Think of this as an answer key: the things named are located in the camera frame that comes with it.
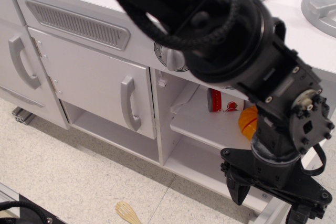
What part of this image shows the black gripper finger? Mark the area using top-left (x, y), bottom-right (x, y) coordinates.
top-left (226, 170), bottom-right (251, 206)
top-left (286, 204), bottom-right (324, 224)

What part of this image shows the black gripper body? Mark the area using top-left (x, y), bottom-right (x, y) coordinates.
top-left (220, 144), bottom-right (332, 213)

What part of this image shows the white oven door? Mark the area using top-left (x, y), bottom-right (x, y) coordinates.
top-left (249, 139), bottom-right (335, 223)

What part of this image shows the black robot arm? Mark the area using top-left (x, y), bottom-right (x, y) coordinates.
top-left (117, 0), bottom-right (335, 223)

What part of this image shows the orange toy pumpkin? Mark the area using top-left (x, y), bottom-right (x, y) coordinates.
top-left (238, 106), bottom-right (258, 141)

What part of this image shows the red white toy can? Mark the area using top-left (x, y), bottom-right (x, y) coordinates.
top-left (207, 88), bottom-right (245, 112)

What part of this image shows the grey middle stove knob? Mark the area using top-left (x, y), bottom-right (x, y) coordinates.
top-left (225, 86), bottom-right (236, 90)

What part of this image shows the grey stove knob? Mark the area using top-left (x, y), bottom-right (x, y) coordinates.
top-left (154, 42), bottom-right (188, 72)
top-left (225, 86), bottom-right (236, 90)

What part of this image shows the wooden slotted spatula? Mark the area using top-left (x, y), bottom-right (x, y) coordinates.
top-left (115, 201), bottom-right (142, 224)

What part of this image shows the grey left stove knob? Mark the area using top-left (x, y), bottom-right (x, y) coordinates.
top-left (154, 42), bottom-right (188, 72)

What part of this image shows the silver right stove burner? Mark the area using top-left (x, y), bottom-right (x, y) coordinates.
top-left (301, 0), bottom-right (335, 37)

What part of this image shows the white cabinet door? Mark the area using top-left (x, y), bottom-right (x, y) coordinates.
top-left (28, 28), bottom-right (156, 139)

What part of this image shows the grey vent grille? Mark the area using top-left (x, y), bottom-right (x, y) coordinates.
top-left (26, 0), bottom-right (131, 51)

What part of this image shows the white toy kitchen body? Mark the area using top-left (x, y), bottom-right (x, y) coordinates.
top-left (18, 0), bottom-right (272, 223)

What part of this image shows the white fridge door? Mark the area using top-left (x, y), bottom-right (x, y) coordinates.
top-left (1, 19), bottom-right (69, 129)

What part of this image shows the grey cabinet door handle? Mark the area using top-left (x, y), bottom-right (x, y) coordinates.
top-left (120, 76), bottom-right (141, 132)

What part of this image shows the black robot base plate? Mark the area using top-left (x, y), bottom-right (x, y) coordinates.
top-left (0, 195), bottom-right (66, 224)

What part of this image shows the aluminium extrusion frame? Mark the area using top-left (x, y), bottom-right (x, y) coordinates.
top-left (12, 107), bottom-right (35, 125)

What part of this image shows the grey fridge door handle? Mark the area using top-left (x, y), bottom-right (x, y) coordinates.
top-left (8, 35), bottom-right (41, 90)

